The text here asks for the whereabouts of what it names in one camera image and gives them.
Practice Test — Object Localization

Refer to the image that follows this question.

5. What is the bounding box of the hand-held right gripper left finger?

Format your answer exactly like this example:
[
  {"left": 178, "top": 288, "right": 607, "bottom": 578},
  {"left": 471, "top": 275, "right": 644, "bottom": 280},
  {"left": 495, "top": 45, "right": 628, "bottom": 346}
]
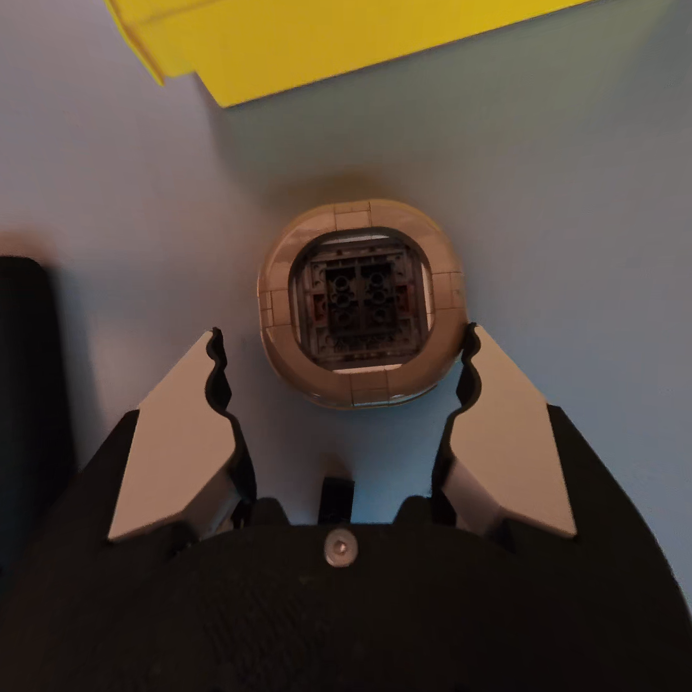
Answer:
[{"left": 107, "top": 327, "right": 256, "bottom": 542}]

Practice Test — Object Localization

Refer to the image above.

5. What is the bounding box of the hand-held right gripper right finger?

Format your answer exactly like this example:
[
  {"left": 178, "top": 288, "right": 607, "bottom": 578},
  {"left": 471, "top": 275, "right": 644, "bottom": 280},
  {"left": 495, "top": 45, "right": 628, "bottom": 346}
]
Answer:
[{"left": 431, "top": 323, "right": 575, "bottom": 540}]

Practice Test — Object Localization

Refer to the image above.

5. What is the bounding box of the tan brick-built pot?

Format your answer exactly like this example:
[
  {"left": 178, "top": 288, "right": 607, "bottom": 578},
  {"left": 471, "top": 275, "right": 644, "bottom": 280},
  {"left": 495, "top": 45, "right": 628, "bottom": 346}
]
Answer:
[{"left": 257, "top": 199, "right": 470, "bottom": 409}]

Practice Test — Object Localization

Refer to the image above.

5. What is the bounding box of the light grey desk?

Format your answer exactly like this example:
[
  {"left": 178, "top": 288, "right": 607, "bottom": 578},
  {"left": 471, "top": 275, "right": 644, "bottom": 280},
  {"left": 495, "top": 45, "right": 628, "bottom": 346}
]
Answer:
[{"left": 0, "top": 0, "right": 692, "bottom": 595}]

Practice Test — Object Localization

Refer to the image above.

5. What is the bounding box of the yellow box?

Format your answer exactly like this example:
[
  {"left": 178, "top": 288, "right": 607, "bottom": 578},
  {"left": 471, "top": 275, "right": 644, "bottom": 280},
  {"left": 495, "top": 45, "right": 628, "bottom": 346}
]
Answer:
[{"left": 105, "top": 0, "right": 593, "bottom": 108}]

